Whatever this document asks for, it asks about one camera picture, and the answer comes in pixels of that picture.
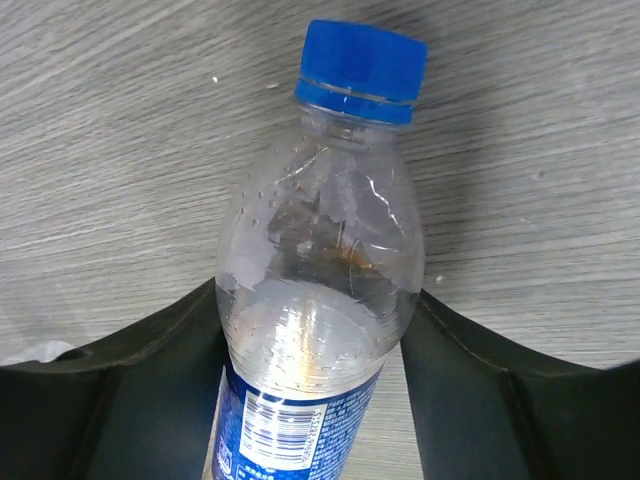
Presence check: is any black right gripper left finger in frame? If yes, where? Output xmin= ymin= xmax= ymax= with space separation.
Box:
xmin=1 ymin=281 xmax=227 ymax=479

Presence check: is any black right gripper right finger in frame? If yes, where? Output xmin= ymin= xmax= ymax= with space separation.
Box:
xmin=401 ymin=293 xmax=639 ymax=479

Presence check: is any clear Pepsi bottle blue label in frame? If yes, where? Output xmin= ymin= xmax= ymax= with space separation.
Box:
xmin=211 ymin=104 xmax=424 ymax=479

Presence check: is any blue Pepsi bottle cap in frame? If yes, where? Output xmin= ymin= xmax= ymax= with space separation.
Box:
xmin=294 ymin=19 xmax=428 ymax=126

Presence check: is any white crumpled paper bag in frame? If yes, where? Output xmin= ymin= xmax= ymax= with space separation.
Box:
xmin=1 ymin=340 xmax=74 ymax=366

